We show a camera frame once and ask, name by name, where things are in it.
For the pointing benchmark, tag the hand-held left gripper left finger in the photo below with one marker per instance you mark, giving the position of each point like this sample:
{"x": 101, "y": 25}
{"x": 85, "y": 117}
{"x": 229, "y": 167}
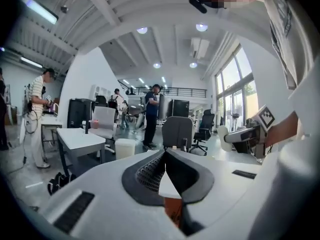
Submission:
{"x": 105, "y": 199}

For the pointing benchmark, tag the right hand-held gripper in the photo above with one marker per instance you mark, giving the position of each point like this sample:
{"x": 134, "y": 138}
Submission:
{"x": 252, "y": 136}

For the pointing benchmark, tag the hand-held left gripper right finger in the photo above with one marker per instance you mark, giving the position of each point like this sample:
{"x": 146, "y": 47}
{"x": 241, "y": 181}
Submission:
{"x": 220, "y": 184}

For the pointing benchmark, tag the person's right forearm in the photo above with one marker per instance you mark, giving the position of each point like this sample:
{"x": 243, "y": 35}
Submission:
{"x": 282, "y": 129}

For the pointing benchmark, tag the black office chair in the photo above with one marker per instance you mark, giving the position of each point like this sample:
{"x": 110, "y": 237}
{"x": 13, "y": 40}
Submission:
{"x": 205, "y": 126}

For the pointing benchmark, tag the grey upholstered chair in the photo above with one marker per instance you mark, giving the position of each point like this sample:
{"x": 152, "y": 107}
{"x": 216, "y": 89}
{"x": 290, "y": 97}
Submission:
{"x": 178, "y": 130}

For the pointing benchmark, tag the black bag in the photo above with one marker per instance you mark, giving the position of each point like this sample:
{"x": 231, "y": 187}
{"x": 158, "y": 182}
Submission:
{"x": 58, "y": 182}

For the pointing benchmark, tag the black box cabinet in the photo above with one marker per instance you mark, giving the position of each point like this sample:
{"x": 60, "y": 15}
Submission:
{"x": 180, "y": 108}

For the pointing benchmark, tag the orange printed packet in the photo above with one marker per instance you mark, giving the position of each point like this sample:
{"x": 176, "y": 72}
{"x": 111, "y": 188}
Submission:
{"x": 173, "y": 210}

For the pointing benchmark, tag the white plastic bin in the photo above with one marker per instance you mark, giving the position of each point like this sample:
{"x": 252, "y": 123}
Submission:
{"x": 125, "y": 149}

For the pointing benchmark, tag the black mezzanine railing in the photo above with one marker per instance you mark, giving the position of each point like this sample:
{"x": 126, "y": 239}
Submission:
{"x": 180, "y": 91}

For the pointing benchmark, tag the white table with grey legs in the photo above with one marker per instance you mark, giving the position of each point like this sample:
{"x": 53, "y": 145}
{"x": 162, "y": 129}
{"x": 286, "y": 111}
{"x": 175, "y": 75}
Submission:
{"x": 77, "y": 140}

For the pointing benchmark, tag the pink cup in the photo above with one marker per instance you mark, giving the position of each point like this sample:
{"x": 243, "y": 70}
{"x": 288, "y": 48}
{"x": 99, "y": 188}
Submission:
{"x": 94, "y": 124}

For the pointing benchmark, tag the white mesh office chair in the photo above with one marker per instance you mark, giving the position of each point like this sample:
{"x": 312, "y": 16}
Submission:
{"x": 103, "y": 120}

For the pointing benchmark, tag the round ceiling light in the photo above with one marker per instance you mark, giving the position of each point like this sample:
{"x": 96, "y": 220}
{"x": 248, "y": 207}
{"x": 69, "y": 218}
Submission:
{"x": 142, "y": 30}
{"x": 193, "y": 65}

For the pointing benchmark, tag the white workbench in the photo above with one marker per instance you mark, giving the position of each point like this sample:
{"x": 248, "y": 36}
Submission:
{"x": 51, "y": 124}

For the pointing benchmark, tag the ceiling air conditioner unit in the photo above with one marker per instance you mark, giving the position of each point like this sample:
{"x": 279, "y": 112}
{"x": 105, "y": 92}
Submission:
{"x": 200, "y": 47}

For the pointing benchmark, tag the long tube ceiling light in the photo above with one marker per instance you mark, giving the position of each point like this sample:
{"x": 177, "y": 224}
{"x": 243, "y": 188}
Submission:
{"x": 40, "y": 9}
{"x": 31, "y": 62}

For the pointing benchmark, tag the large glass window wall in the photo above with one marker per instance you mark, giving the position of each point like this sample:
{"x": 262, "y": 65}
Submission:
{"x": 235, "y": 89}

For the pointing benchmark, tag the black head-worn camera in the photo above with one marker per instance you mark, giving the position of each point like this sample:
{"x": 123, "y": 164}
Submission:
{"x": 197, "y": 4}

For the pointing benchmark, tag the dome security camera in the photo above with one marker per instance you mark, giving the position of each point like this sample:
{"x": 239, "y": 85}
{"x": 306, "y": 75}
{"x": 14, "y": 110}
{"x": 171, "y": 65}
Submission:
{"x": 64, "y": 9}

